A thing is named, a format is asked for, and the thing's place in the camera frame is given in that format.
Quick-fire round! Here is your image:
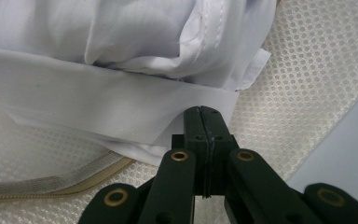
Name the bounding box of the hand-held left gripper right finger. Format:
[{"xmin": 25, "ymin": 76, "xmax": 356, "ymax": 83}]
[{"xmin": 202, "ymin": 106, "xmax": 241, "ymax": 199}]

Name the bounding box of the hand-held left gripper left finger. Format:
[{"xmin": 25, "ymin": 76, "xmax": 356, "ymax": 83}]
[{"xmin": 172, "ymin": 105, "xmax": 209, "ymax": 198}]

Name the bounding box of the cream mesh laundry bag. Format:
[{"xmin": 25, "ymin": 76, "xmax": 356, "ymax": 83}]
[{"xmin": 0, "ymin": 0, "xmax": 358, "ymax": 224}]

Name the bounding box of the white shirt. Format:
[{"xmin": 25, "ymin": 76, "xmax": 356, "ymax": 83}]
[{"xmin": 0, "ymin": 0, "xmax": 278, "ymax": 167}]

